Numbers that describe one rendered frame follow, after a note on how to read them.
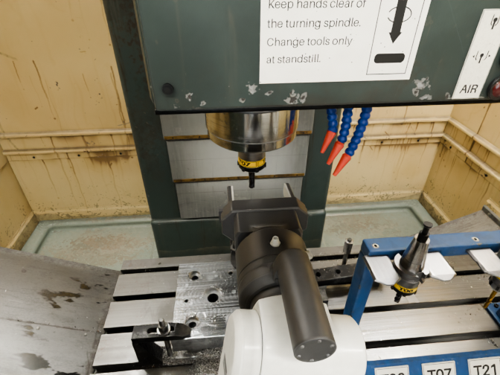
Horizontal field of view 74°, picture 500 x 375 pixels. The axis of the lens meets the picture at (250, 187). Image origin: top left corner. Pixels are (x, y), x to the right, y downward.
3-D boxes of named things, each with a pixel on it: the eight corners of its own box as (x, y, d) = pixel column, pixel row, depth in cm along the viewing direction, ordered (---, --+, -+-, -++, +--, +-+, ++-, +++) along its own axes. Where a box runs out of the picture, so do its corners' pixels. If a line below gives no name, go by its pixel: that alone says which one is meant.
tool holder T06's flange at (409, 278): (412, 258, 68) (415, 249, 67) (432, 281, 63) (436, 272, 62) (385, 263, 67) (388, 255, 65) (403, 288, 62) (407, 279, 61)
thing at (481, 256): (514, 277, 63) (515, 274, 63) (487, 279, 63) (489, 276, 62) (489, 250, 69) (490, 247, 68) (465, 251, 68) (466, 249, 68)
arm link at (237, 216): (309, 182, 45) (336, 245, 35) (303, 234, 50) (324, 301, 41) (216, 187, 44) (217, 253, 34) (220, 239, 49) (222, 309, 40)
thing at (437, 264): (459, 280, 62) (460, 278, 62) (432, 283, 62) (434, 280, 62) (439, 254, 68) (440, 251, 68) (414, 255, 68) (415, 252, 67)
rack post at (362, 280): (363, 352, 83) (393, 272, 65) (342, 353, 82) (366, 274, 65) (350, 316, 91) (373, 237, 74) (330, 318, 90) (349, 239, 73)
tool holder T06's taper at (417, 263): (414, 253, 66) (424, 228, 62) (429, 270, 62) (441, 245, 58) (394, 257, 65) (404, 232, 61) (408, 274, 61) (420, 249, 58)
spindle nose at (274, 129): (298, 117, 64) (303, 52, 57) (295, 158, 51) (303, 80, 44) (217, 112, 66) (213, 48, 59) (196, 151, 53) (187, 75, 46)
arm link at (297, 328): (314, 306, 41) (343, 407, 32) (229, 300, 39) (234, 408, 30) (348, 240, 35) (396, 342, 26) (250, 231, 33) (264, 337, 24)
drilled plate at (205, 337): (293, 341, 81) (295, 329, 78) (173, 351, 79) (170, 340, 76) (278, 268, 99) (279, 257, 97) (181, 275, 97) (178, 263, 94)
